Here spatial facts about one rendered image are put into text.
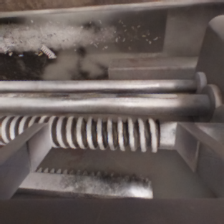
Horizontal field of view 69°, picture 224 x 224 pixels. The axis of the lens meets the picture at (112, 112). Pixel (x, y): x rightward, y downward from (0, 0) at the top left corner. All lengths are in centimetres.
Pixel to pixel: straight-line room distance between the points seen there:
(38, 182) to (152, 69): 33
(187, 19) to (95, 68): 26
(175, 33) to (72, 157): 37
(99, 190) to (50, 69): 42
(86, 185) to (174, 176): 12
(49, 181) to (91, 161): 7
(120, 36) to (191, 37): 18
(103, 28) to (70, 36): 9
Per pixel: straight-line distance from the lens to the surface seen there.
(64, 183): 24
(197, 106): 25
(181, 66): 44
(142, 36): 47
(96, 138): 19
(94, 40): 48
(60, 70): 54
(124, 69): 42
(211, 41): 29
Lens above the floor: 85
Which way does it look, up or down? 50 degrees down
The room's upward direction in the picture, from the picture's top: 170 degrees counter-clockwise
